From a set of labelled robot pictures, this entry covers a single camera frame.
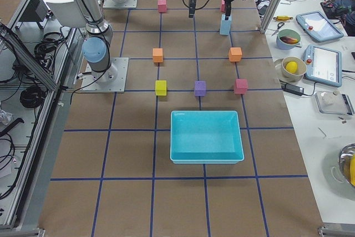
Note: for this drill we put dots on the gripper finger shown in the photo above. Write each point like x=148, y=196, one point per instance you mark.
x=191, y=11
x=227, y=14

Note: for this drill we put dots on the light blue block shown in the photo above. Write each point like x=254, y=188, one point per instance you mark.
x=225, y=29
x=226, y=21

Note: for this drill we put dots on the pink block far left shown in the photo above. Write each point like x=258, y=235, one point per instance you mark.
x=222, y=7

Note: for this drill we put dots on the dark pink block near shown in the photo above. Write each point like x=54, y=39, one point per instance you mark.
x=162, y=6

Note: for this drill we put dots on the orange block far right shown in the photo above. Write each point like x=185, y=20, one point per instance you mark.
x=235, y=54

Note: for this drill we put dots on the orange block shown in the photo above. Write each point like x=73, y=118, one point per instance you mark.
x=235, y=54
x=157, y=55

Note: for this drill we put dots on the gold metal cylinder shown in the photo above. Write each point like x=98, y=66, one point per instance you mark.
x=282, y=18

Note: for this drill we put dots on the black scissors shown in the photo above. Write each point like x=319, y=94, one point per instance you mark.
x=279, y=26

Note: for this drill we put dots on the orange block near right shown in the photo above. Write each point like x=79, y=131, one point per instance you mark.
x=157, y=55

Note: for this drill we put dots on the green bowl with fruit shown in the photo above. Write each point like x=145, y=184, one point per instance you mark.
x=287, y=39

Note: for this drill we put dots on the pink block far right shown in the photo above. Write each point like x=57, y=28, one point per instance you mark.
x=240, y=86

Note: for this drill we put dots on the purple block right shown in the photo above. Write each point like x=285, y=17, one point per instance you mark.
x=200, y=88

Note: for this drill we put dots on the yellow lemon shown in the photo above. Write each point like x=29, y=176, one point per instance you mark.
x=291, y=67

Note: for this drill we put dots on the yellow block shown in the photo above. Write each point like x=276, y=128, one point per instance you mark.
x=161, y=87

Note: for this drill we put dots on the teach pendant far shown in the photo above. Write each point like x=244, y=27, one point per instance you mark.
x=318, y=26

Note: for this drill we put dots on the teach pendant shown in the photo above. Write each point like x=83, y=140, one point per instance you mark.
x=323, y=65
x=318, y=26

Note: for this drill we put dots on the bowl with lemon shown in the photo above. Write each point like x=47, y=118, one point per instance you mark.
x=288, y=77

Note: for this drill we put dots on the black power adapter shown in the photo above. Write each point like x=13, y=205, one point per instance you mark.
x=293, y=89

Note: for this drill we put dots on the teach pendant near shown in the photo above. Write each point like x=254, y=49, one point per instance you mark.
x=323, y=65

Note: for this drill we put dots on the cyan plastic bin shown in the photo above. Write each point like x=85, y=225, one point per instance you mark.
x=205, y=137

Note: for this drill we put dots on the kitchen scale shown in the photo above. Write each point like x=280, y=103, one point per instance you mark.
x=334, y=103

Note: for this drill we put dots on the steel bowl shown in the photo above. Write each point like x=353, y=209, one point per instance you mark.
x=344, y=171

